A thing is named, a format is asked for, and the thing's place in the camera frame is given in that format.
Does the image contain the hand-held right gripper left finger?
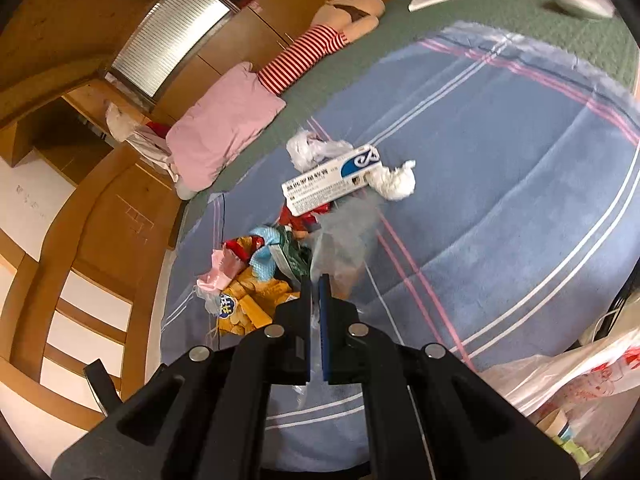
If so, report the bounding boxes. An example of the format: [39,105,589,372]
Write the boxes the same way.
[50,275,314,480]

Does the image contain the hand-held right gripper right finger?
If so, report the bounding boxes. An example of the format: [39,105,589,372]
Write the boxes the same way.
[319,273,581,480]

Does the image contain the clear plastic wrapper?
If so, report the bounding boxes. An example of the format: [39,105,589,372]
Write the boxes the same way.
[309,194,387,302]

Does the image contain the white plastic bag red print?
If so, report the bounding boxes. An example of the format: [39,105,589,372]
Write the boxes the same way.
[477,327,640,476]

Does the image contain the yellow snack packet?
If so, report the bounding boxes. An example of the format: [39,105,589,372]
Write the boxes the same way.
[216,265,301,336]

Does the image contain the green snack wrapper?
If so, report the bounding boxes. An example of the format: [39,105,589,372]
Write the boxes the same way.
[272,225,312,281]

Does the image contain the pink plastic wrapper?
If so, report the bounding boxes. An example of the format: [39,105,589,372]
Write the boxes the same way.
[196,249,241,306]

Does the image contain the red snack wrapper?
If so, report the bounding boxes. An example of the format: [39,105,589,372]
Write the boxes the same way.
[222,236,266,263]

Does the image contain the white and blue medicine box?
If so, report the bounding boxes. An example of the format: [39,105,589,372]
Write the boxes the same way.
[281,144,382,217]

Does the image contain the crumpled white tissue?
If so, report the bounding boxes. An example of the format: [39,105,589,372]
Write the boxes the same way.
[286,130,353,173]
[369,160,417,202]

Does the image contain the blue striped blanket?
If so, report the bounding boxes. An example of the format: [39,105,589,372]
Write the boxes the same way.
[160,20,640,466]

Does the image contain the pink pillow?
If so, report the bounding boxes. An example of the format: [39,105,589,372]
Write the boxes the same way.
[166,61,287,191]

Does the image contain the wooden headboard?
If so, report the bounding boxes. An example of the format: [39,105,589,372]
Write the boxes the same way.
[0,145,188,431]

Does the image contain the pile of clothes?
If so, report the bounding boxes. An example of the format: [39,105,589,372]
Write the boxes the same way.
[127,121,176,181]

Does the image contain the red striped stuffed doll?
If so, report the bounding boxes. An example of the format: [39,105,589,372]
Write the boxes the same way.
[257,0,386,96]

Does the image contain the plain white plastic bag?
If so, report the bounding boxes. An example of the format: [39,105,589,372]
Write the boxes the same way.
[105,101,138,143]

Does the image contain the wooden bedside shelf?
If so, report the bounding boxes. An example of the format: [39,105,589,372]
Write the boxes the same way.
[0,77,123,186]

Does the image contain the ribbed glass window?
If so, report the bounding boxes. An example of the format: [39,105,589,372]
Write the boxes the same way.
[110,0,233,98]

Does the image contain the white handheld appliance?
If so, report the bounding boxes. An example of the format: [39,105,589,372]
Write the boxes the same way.
[554,0,615,21]

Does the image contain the black strap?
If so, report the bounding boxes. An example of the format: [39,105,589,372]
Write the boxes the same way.
[82,360,123,416]

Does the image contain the wooden wall cabinets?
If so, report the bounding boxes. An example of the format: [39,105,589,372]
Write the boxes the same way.
[155,0,436,121]

